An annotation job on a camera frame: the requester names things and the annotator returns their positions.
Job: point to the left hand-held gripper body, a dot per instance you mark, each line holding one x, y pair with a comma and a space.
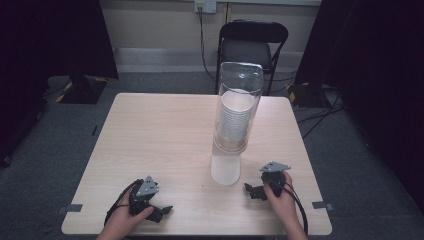
143, 196

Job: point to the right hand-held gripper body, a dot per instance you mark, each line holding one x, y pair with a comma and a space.
275, 178

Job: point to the person's right hand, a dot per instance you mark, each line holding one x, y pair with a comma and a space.
283, 206

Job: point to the person's left hand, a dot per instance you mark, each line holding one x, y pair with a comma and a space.
121, 218

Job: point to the white paper cup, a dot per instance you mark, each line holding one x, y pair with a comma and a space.
226, 168

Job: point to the grey tape strip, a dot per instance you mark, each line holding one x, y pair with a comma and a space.
322, 205
71, 208

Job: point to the stack of white paper cups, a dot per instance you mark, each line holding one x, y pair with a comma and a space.
236, 116

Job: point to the clear plastic cup dispenser tube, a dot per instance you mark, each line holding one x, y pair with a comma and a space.
238, 100

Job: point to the black stand base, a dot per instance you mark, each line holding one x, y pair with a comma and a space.
83, 90
305, 95

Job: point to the black folding chair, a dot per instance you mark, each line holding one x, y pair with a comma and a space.
248, 43

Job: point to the white wall socket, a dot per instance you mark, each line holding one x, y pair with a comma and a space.
205, 5

